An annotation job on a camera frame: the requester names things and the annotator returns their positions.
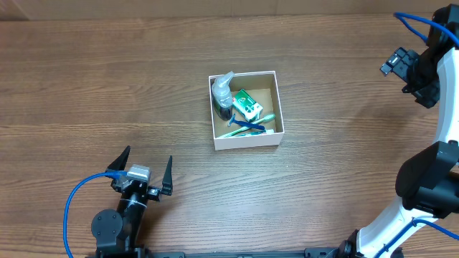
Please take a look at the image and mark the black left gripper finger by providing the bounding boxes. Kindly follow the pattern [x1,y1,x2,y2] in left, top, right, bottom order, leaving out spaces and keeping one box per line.
[106,145,131,171]
[161,156,173,196]

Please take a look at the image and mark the blue disposable razor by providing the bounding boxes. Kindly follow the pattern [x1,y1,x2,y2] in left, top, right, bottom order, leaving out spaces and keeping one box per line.
[227,114,265,130]

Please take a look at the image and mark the clear pump bottle dark liquid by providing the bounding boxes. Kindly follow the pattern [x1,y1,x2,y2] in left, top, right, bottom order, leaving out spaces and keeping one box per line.
[211,71,235,120]

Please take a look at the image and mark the green white soap packet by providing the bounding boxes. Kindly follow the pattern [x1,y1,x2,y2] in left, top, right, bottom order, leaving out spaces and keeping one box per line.
[232,89,263,122]

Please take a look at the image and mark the green white toothbrush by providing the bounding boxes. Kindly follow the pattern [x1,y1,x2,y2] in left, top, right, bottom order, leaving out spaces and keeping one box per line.
[220,113,275,138]

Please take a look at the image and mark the red teal toothpaste tube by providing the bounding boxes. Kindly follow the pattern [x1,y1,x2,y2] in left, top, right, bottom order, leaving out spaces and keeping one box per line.
[234,129,275,137]

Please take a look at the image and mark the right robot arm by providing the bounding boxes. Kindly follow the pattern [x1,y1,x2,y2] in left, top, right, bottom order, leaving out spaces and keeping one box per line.
[332,4,458,257]

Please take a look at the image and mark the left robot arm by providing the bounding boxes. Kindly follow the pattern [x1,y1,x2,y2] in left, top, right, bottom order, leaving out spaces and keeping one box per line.
[91,146,173,257]

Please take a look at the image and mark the white cardboard box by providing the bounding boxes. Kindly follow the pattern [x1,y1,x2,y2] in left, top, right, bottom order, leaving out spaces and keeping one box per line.
[210,71,285,151]

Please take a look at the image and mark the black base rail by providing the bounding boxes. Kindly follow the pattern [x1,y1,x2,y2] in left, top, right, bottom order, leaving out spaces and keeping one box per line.
[94,247,345,258]

